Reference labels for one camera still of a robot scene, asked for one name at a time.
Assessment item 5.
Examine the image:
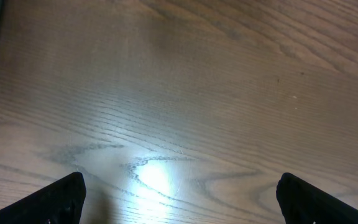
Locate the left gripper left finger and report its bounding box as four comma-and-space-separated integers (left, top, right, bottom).
0, 172, 86, 224

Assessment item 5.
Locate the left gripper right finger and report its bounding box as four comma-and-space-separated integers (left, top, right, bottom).
276, 172, 358, 224

